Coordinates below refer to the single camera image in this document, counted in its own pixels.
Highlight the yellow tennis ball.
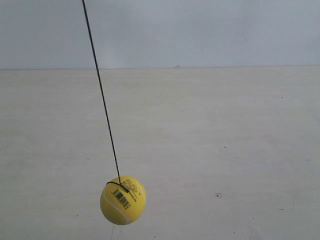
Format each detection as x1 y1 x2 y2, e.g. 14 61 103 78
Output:
100 176 147 226

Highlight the black string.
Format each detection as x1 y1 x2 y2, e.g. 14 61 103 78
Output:
81 0 131 195

